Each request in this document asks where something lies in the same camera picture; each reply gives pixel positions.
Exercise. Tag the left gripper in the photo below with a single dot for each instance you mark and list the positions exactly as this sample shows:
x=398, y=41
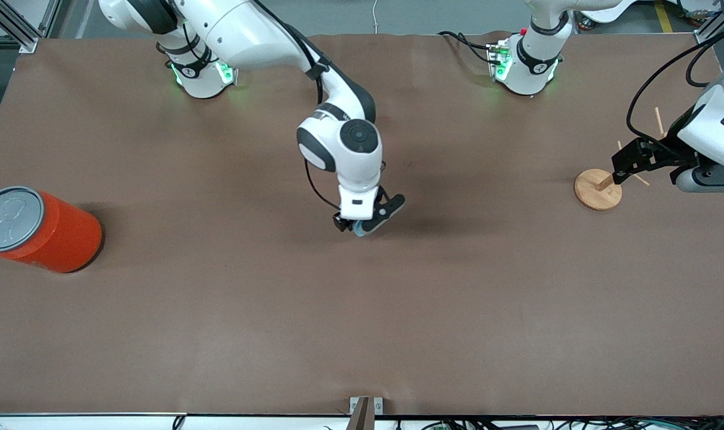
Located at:
x=671, y=151

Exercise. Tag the aluminium frame post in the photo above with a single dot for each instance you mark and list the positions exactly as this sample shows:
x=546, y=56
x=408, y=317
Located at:
x=708, y=27
x=15, y=24

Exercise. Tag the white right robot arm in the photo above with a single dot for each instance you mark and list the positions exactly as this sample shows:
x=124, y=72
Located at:
x=248, y=30

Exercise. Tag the metal bracket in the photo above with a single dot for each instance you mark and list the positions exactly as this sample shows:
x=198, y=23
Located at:
x=365, y=412

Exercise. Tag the wooden cup stand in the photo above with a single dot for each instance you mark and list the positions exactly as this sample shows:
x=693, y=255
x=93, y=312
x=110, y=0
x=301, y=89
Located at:
x=595, y=192

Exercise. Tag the light blue cup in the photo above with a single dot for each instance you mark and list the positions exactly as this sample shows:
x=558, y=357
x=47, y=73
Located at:
x=362, y=230

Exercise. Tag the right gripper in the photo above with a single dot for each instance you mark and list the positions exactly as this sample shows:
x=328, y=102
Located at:
x=341, y=222

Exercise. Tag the orange can with grey lid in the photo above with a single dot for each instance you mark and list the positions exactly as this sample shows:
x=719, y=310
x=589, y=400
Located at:
x=63, y=233

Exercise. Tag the brown table cover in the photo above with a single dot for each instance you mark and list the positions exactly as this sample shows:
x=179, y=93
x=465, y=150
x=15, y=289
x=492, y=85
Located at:
x=362, y=310

